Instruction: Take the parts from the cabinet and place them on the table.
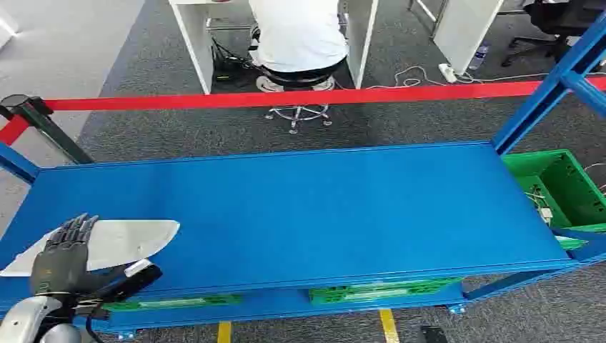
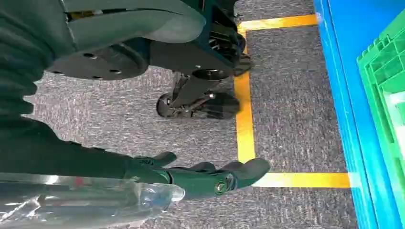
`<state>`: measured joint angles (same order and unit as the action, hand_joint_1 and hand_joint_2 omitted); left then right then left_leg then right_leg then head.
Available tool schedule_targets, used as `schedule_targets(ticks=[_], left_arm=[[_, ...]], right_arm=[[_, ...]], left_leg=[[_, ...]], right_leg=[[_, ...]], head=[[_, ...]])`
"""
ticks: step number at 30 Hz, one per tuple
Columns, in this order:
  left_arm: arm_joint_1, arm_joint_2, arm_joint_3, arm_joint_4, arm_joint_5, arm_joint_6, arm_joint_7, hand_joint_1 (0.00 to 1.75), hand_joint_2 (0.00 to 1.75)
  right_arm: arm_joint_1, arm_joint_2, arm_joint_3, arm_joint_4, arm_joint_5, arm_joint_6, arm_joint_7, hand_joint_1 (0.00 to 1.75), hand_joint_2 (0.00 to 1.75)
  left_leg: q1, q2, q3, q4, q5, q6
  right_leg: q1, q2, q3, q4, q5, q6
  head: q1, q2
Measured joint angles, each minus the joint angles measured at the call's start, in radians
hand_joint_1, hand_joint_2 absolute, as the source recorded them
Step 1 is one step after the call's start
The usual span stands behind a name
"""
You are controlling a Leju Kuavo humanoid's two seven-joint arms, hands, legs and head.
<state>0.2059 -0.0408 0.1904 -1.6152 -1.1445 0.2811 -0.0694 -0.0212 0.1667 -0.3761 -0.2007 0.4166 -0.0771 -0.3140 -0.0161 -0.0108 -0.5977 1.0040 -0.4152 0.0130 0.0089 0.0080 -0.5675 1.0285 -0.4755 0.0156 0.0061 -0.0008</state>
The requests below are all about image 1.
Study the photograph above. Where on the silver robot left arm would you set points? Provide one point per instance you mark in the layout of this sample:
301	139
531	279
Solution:
23	322

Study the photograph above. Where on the flat green plastic crate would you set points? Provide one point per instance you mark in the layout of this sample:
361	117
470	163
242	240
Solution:
175	302

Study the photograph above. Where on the white desk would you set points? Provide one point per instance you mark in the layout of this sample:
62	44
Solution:
196	42

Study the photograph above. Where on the black barrier post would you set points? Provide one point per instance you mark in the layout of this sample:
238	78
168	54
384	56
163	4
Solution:
47	128

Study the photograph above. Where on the yellow floor tape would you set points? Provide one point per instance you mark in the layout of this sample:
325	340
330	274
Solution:
224	332
389	326

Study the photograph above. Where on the clear water bottle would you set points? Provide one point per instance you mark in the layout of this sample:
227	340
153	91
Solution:
479	56

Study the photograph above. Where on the black robot foot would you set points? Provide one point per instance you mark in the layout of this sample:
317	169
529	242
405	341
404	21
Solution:
433	335

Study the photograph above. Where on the white plastic mailer parcel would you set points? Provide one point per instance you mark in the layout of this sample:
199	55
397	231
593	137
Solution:
128	241

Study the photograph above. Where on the white power strip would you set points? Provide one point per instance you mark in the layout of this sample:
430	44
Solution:
447	73

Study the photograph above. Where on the blue metal work table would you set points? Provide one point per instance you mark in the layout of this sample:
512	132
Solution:
308	213

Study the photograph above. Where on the white desk panel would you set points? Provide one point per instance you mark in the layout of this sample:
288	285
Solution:
466	33

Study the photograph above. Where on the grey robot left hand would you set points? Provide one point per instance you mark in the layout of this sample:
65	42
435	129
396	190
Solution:
59	270

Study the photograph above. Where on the blue metal rack upright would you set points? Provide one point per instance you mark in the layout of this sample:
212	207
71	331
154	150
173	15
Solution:
544	90
14	165

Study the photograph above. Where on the black office chair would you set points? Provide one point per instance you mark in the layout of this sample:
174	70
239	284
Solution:
558	23

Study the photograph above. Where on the open green plastic crate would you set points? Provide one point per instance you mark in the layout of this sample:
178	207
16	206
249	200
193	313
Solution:
568	194

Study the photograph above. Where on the long red barrier belt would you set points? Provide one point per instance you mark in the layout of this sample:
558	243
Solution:
284	98

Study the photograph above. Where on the person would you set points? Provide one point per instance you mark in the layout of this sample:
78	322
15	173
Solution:
298	33

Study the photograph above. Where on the black stool with chrome base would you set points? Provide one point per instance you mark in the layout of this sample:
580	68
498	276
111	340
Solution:
303	78

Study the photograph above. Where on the wide green plastic crate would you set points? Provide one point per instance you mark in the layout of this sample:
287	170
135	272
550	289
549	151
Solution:
378	291

